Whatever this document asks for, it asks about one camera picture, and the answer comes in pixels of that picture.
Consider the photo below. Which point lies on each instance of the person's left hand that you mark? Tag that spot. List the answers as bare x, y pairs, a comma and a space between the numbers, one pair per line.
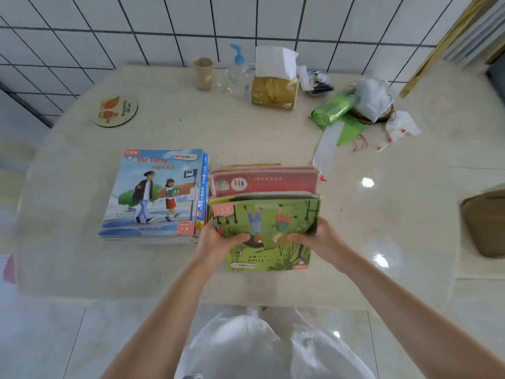
211, 248

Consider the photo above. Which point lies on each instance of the person's right hand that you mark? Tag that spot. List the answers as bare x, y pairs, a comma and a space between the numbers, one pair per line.
325, 242

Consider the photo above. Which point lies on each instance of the person's left thumb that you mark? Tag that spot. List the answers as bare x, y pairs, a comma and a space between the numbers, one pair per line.
236, 240

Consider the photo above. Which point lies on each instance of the person's right thumb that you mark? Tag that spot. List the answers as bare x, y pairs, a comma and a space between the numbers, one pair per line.
300, 238

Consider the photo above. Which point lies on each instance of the green picture book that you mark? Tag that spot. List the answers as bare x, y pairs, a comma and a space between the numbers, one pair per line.
268, 221

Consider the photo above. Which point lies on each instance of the person's left forearm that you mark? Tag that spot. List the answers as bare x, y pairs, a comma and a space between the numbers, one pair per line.
165, 323

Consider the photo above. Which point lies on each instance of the person's right forearm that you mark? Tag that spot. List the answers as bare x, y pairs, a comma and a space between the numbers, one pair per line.
414, 311

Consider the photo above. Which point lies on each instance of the stack of thin books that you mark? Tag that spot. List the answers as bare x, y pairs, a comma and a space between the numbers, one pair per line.
202, 193

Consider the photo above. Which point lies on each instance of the stack of red books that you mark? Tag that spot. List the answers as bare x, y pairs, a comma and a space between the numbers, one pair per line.
268, 181

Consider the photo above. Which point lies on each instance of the white paper strip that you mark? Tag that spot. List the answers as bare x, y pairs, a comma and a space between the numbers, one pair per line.
327, 149

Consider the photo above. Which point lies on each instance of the blue picture book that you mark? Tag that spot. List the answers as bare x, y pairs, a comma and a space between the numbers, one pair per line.
154, 193

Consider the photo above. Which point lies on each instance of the person's white clothing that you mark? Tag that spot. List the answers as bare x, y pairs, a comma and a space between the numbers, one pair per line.
272, 347

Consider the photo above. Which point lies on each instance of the green trash bag roll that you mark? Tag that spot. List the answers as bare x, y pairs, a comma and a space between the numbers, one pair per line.
333, 110

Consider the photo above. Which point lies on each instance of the yellow tissue pack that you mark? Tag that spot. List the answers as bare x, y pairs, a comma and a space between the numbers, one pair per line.
274, 90

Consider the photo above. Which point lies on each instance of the woven basket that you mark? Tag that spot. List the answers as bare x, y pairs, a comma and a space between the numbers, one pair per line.
388, 114

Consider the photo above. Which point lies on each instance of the crumpled white wrapper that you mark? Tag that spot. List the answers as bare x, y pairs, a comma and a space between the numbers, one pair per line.
402, 124

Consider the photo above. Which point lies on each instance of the pile of small sundries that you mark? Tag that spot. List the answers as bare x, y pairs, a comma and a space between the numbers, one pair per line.
315, 82

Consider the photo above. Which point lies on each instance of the white plastic bag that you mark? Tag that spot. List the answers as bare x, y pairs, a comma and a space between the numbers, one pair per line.
373, 98

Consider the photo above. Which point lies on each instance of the clear bottle with blue pump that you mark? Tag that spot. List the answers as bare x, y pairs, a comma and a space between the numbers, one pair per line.
238, 76

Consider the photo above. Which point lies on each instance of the beige cup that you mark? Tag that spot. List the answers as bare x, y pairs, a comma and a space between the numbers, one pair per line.
203, 74

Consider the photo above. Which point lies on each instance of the round wooden coaster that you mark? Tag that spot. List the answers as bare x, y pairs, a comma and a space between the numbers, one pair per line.
115, 111

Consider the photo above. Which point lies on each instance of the brown chair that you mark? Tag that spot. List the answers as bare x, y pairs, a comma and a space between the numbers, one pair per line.
485, 223

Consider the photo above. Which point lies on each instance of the gold metal frame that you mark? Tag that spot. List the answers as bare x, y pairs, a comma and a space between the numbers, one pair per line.
442, 47

